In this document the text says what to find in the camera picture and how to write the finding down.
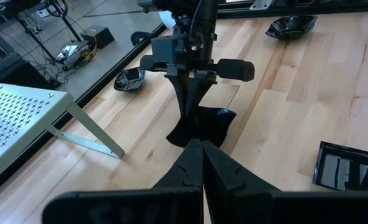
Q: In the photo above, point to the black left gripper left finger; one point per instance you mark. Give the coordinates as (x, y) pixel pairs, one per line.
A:
(183, 174)

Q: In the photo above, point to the black cabinet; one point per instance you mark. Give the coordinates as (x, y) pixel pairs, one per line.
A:
(12, 73)

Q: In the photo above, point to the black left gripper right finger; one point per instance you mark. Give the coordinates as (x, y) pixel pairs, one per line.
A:
(227, 186)

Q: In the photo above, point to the black tripod stand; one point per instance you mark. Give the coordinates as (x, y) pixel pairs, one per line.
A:
(71, 29)

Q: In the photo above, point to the black aluminium table frame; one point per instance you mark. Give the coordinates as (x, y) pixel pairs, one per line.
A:
(327, 8)

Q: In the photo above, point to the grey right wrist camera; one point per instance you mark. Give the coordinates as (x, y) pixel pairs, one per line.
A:
(168, 48)

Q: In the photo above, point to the green perforated metal shelf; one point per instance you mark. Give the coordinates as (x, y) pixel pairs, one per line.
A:
(15, 124)

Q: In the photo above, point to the black flared square plate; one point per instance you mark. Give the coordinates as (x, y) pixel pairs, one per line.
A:
(218, 124)
(129, 80)

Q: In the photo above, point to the black rounded plate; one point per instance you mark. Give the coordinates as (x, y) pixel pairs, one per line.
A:
(291, 27)

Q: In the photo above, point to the silver flat device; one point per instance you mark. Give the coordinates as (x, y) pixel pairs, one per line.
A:
(71, 51)

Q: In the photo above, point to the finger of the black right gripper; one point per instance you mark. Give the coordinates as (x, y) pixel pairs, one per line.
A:
(180, 90)
(199, 91)

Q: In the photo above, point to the small black cube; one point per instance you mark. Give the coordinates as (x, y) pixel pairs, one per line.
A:
(342, 168)

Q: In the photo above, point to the black floor box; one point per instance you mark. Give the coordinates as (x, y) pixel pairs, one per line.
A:
(97, 36)

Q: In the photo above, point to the silver angle bracket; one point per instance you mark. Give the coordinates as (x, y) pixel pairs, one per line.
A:
(261, 3)

